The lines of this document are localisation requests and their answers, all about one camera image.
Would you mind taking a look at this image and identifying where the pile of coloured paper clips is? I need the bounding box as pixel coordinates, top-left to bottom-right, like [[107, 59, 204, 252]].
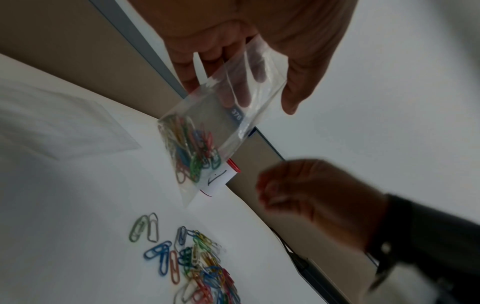
[[129, 212, 241, 304]]

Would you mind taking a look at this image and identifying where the flat spare clear bag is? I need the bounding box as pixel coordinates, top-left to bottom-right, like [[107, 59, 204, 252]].
[[0, 80, 142, 161]]

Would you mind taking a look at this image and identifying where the clear plastic bag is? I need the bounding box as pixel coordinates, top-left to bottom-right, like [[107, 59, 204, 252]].
[[157, 34, 288, 209]]

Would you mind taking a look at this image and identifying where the red-rimmed white paper cup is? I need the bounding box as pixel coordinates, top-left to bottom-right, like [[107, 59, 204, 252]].
[[200, 158, 241, 197]]

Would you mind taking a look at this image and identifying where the bunch of bagged paper clips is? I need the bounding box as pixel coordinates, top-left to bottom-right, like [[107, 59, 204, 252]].
[[159, 115, 223, 184]]

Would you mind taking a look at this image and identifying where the person's left hand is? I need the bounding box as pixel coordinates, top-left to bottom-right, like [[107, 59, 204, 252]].
[[127, 0, 358, 115]]

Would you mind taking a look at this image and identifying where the person's right hand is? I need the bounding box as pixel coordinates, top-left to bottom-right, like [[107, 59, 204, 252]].
[[256, 158, 389, 250]]

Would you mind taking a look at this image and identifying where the blue number sign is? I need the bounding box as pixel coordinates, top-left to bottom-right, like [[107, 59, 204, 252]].
[[227, 106, 245, 123]]

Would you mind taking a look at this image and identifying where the right marker wristband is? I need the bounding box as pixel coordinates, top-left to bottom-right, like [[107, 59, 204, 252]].
[[365, 194, 480, 304]]

